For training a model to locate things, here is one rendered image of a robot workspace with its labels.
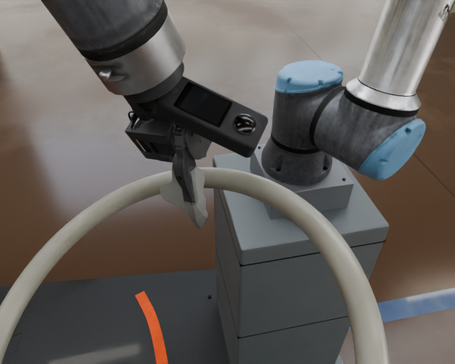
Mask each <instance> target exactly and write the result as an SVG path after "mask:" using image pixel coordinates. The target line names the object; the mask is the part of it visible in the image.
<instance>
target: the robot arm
mask: <svg viewBox="0 0 455 364"><path fill-rule="evenodd" d="M41 1H42V2H43V4H44V5H45V7H46V8H47V10H48V11H49V12H50V13H51V15H52V16H53V18H54V19H55V20H56V21H57V23H58V24H59V25H60V27H61V28H62V30H63V31H64V32H65V33H66V35H67V36H68V37H69V39H70V40H71V42H73V44H74V45H75V47H76V48H77V49H78V51H79V52H80V53H81V54H82V56H83V57H84V59H85V60H86V61H87V63H88V64H89V65H90V67H91V68H92V70H93V71H94V72H95V73H96V75H97V76H98V77H99V79H100V80H101V82H102V83H103V84H104V85H105V87H106V88H107V89H108V91H110V92H112V93H113V94H115V95H123V96H124V98H125V99H126V101H127V102H128V104H129V105H130V106H131V109H132V110H133V111H129V113H128V116H129V120H130V124H129V125H128V127H127V128H126V130H125V132H126V134H127V135H128V136H129V138H130V139H131V140H132V142H133V143H134V144H135V145H136V146H137V148H138V149H139V150H140V152H141V153H142V154H143V155H144V156H145V158H147V159H153V160H159V161H164V162H169V163H173V167H172V170H171V171H172V181H171V182H169V183H166V184H163V185H162V186H161V187H160V193H161V196H162V198H164V200H166V201H167V202H170V203H171V204H174V205H176V206H177V207H180V208H181V209H184V210H186V211H187V213H188V215H189V217H190V218H191V220H192V222H193V223H194V224H195V226H197V227H198V228H202V227H203V226H204V223H205V222H206V220H207V218H208V216H209V214H208V213H207V210H206V198H205V196H204V181H205V178H204V171H203V170H201V169H199V168H197V167H196V161H195V160H200V159H202V158H203V157H206V156H207V150H208V149H209V146H210V144H211V143H212V142H214V143H216V144H218V145H220V146H222V147H224V148H226V149H229V150H231V151H233V152H235V153H237V154H239V155H241V156H243V157H246V158H248V157H251V156H252V154H253V153H254V151H255V149H256V147H257V145H258V143H259V140H260V138H261V136H262V134H263V133H264V130H265V128H266V126H267V124H268V118H267V117H266V116H265V115H263V114H261V113H259V112H256V111H254V110H252V109H250V108H248V107H246V106H244V105H242V104H240V103H238V102H235V101H234V100H231V99H230V98H228V97H225V96H224V95H221V94H220V93H218V92H215V91H213V90H211V89H209V88H207V87H205V86H203V85H201V84H199V83H197V82H194V81H192V80H190V79H188V78H186V77H184V76H183V72H184V63H183V57H184V55H185V52H186V47H185V43H184V41H183V38H182V37H181V34H180V33H179V31H178V28H177V27H176V24H175V23H174V20H173V18H172V16H171V14H170V12H169V10H168V8H167V6H166V4H165V1H164V0H41ZM454 4H455V0H386V2H385V4H384V7H383V11H382V13H381V16H380V19H379V21H378V25H377V28H376V31H375V33H374V36H373V39H372V42H371V44H370V48H369V50H368V54H367V56H366V58H365V62H364V64H363V68H362V71H361V73H360V76H359V77H357V78H355V79H353V80H351V81H349V82H348V83H347V84H346V86H344V85H342V80H343V78H344V76H343V71H342V70H341V69H340V68H339V67H338V66H337V65H335V64H332V63H327V62H325V61H298V62H294V63H291V64H288V65H287V66H284V67H283V68H282V69H281V70H280V71H279V73H278V75H277V82H276V85H275V87H274V89H275V92H274V107H273V115H272V130H271V136H270V138H269V140H268V141H267V143H266V145H265V146H264V148H263V151H262V154H261V165H262V167H263V169H264V170H265V172H266V173H267V174H268V175H269V176H271V177H272V178H274V179H276V180H278V181H280V182H283V183H287V184H290V185H296V186H306V185H311V184H315V183H318V182H320V181H322V180H324V179H325V178H326V177H327V176H328V175H329V173H330V171H331V168H332V157H334V158H335V159H337V160H339V161H340V162H342V163H344V164H345V165H348V166H349V167H351V168H352V169H354V170H356V171H357V172H359V173H360V174H363V175H365V176H367V177H369V178H372V179H374V180H377V181H381V180H384V179H386V178H388V177H390V176H392V175H393V174H395V172H397V171H398V170H399V169H400V168H401V167H402V166H403V165H404V164H405V163H406V161H408V159H409V158H410V157H411V156H412V154H413V153H414V151H415V150H416V148H417V146H418V145H419V143H420V142H421V140H422V138H423V135H424V133H425V122H424V121H423V120H422V119H420V118H416V115H417V112H418V111H419V109H420V106H421V102H420V100H419V98H418V96H417V93H416V89H417V87H418V85H419V83H420V80H421V78H422V76H423V74H424V71H425V69H426V67H427V65H428V62H429V60H430V57H431V56H432V54H433V51H434V49H435V46H436V44H437V42H438V39H439V38H440V36H441V33H442V31H443V28H444V26H445V24H446V22H447V19H448V18H449V15H450V13H451V10H452V8H453V6H454ZM130 113H133V114H132V115H131V116H130ZM138 118H139V120H138V122H137V123H135V122H136V120H137V119H138ZM135 124H136V125H135ZM138 142H139V143H138ZM141 146H142V147H143V148H144V149H143V148H142V147H141Z"/></svg>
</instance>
